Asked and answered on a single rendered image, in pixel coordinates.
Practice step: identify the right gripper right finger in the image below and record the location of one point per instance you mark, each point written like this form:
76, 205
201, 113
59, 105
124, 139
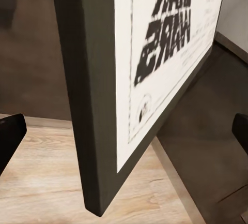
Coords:
240, 130

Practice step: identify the oven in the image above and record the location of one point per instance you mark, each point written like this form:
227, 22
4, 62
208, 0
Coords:
234, 208

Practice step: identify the poster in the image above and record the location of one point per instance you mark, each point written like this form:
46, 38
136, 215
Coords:
127, 64

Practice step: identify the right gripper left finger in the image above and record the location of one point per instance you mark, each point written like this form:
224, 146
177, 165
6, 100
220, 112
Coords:
12, 131

